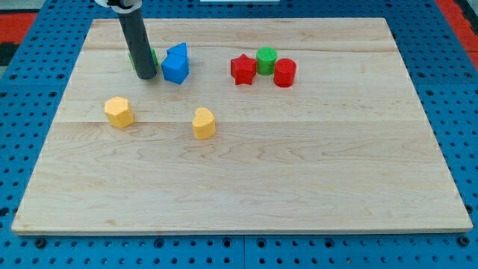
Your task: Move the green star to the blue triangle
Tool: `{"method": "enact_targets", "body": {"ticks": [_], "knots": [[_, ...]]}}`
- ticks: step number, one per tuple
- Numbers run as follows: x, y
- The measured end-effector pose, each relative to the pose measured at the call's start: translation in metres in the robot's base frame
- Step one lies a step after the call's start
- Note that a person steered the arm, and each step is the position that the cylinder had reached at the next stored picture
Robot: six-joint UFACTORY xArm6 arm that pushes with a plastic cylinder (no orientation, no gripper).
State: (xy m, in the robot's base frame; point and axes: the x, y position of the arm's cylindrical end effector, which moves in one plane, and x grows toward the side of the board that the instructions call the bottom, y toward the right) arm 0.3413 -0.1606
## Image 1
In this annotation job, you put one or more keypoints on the white and black rod mount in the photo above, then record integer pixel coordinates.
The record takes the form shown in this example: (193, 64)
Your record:
(121, 6)

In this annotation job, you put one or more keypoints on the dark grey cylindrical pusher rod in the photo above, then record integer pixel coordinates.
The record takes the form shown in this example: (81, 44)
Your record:
(138, 45)

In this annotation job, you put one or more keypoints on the green star block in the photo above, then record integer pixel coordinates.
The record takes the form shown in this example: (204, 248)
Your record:
(154, 56)

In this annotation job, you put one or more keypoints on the blue triangle block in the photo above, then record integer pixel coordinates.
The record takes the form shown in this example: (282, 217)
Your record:
(177, 52)

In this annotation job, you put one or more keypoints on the red star block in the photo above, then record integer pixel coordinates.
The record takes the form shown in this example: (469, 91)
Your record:
(243, 69)

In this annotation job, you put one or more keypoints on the blue cube block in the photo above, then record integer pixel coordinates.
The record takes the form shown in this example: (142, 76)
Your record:
(175, 68)

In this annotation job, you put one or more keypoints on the yellow hexagon block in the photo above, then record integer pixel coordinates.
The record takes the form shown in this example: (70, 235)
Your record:
(119, 112)

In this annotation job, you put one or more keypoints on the yellow heart block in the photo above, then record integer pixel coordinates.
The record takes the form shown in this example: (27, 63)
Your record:
(204, 125)

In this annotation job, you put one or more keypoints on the green cylinder block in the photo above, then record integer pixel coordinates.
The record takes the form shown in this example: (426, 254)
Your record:
(266, 59)

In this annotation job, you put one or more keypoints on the red cylinder block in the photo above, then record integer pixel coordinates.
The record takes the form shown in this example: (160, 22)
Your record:
(284, 73)

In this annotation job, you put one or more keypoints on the light wooden board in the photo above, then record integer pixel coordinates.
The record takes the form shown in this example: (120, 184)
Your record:
(347, 149)

